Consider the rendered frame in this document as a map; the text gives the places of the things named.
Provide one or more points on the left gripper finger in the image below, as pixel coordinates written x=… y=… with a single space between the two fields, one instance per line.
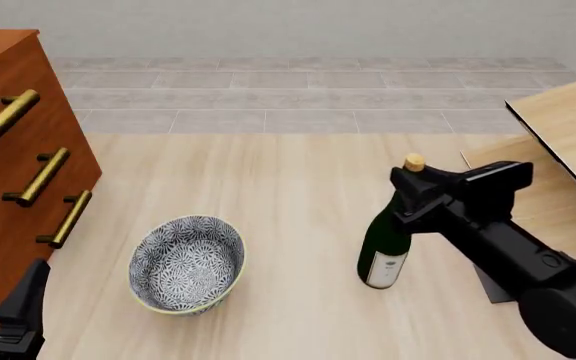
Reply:
x=25 y=296

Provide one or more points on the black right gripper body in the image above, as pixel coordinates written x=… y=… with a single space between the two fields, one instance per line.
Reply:
x=430 y=210

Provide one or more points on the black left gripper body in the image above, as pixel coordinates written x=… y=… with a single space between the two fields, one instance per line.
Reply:
x=3 y=343

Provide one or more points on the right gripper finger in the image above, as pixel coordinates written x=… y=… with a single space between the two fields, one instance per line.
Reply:
x=410 y=191
x=443 y=175

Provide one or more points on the dark green wine bottle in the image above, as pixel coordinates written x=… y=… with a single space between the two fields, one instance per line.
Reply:
x=380 y=247

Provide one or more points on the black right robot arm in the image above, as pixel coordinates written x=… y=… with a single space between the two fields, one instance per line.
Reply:
x=528 y=262

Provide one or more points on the brown wooden cabinet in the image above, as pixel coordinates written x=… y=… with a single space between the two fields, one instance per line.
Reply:
x=13 y=195

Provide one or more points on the blue white patterned bowl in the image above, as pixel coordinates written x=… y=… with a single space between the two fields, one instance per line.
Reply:
x=188 y=262

